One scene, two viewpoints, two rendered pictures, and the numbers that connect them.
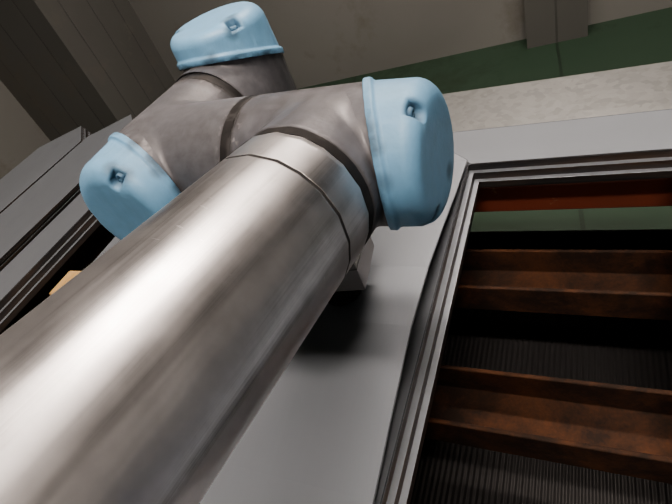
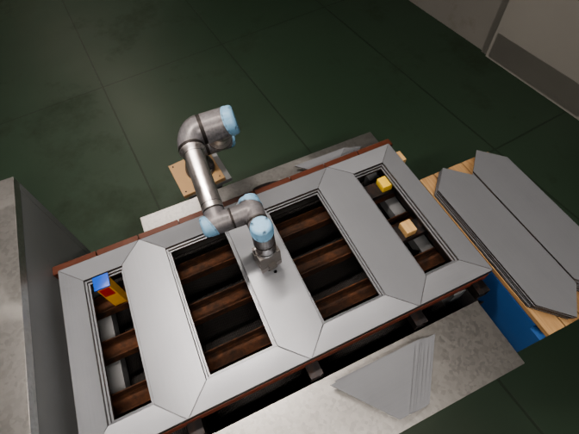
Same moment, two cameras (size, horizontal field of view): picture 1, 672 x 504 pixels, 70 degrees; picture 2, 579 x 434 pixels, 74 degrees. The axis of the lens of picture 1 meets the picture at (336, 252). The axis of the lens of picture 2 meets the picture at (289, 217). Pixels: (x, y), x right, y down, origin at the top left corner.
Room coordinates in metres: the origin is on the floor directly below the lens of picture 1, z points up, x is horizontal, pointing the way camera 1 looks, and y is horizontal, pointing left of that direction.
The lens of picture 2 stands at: (0.82, -0.48, 2.23)
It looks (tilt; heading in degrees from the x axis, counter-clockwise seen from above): 57 degrees down; 123
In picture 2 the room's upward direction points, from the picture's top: 4 degrees counter-clockwise
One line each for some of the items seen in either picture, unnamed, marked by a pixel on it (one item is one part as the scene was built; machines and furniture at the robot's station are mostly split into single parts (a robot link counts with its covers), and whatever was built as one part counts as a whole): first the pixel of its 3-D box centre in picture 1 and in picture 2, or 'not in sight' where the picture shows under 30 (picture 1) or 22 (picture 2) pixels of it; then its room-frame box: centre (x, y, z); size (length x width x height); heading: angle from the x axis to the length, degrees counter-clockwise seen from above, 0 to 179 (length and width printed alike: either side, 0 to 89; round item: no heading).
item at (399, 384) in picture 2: not in sight; (399, 383); (0.99, -0.12, 0.77); 0.45 x 0.20 x 0.04; 54
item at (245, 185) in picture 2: not in sight; (270, 187); (0.10, 0.48, 0.66); 1.30 x 0.20 x 0.03; 54
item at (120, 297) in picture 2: not in sight; (113, 292); (-0.15, -0.35, 0.78); 0.05 x 0.05 x 0.19; 54
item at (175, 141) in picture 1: (193, 164); (248, 212); (0.30, 0.06, 1.14); 0.11 x 0.11 x 0.08; 51
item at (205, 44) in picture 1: (243, 89); (262, 232); (0.39, 0.01, 1.14); 0.09 x 0.08 x 0.11; 141
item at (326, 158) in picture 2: not in sight; (333, 163); (0.33, 0.74, 0.70); 0.39 x 0.12 x 0.04; 54
